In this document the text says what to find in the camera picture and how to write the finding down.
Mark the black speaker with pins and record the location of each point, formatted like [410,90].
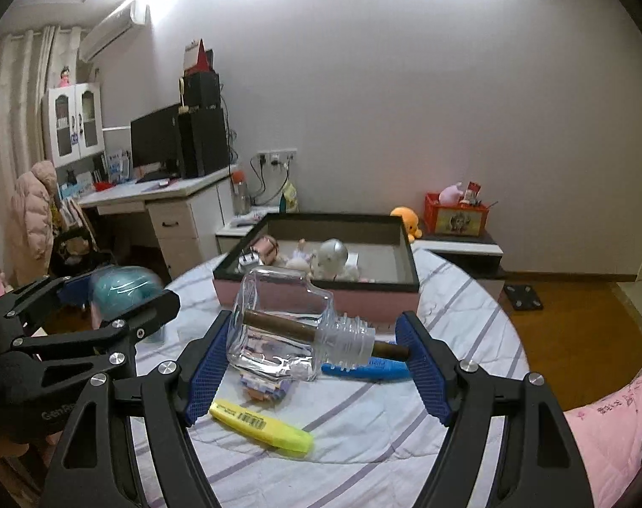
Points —
[204,90]

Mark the pink doll figurine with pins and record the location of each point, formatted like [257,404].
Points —
[64,78]

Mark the pink plush toy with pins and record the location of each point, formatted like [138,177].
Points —
[450,194]

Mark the beige curtain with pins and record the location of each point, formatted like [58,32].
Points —
[14,116]

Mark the blue plastic comb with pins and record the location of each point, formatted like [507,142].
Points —
[373,369]

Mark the small pale doll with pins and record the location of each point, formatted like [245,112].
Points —
[299,259]

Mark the black computer monitor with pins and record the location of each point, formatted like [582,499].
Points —
[154,140]

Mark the white air conditioner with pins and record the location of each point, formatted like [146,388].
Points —
[112,32]

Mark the pink shallow cardboard box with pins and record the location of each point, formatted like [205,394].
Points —
[379,246]

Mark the black white low cabinet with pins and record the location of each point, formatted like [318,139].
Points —
[458,248]

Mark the white desk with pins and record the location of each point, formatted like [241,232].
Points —
[194,186]

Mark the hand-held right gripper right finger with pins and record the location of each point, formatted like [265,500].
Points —
[424,375]

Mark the blue white box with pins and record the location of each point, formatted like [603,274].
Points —
[118,165]

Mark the row of books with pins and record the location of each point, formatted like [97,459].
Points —
[80,188]

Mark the pixel block figure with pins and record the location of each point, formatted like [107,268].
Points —
[262,390]

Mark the white charger plug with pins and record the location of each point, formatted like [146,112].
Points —
[248,263]

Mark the pink quilted cloth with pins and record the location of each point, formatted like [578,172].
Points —
[606,423]

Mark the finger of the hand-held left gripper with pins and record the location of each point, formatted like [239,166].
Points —
[157,304]
[75,288]

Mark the white soft toy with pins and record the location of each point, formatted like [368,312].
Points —
[326,275]

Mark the black office chair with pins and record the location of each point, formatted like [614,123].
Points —
[82,262]

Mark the red crate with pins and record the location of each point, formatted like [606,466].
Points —
[455,221]

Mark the black floor scale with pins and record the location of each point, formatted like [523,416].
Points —
[523,297]

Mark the yellow green snack bag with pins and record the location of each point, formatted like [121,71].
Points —
[290,198]

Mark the red cloth item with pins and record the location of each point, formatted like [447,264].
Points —
[103,186]

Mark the white wall socket strip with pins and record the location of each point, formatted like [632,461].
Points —
[276,157]

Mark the red white small packet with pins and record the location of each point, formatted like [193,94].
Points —
[473,191]

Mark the orange octopus plush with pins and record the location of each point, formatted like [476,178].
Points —
[408,222]

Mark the white nightstand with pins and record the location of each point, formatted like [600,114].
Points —
[231,234]

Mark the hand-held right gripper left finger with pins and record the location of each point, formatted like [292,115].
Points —
[207,375]

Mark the black computer tower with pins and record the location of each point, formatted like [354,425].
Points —
[204,143]

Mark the brown cigar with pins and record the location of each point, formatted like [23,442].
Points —
[278,323]

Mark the copper cup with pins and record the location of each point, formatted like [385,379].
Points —
[267,250]

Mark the black keyboard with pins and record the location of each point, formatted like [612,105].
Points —
[157,175]

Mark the clear glass bottle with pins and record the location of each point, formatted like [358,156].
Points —
[278,344]

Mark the pink blue packet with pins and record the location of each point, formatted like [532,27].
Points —
[246,220]

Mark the white glass-door cabinet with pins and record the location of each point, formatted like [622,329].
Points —
[72,124]

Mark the white sphere ornament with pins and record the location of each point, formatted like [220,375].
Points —
[333,256]

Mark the pink puffer jacket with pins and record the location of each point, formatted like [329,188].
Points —
[32,222]

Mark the teal glass ball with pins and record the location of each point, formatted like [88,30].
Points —
[125,288]

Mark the small cream desk fan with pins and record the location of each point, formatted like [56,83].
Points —
[182,87]

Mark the yellow highlighter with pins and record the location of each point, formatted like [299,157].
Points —
[262,426]

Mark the colourful printed bag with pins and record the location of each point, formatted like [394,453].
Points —
[75,219]

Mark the clear bottle red cap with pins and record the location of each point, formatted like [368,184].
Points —
[240,196]

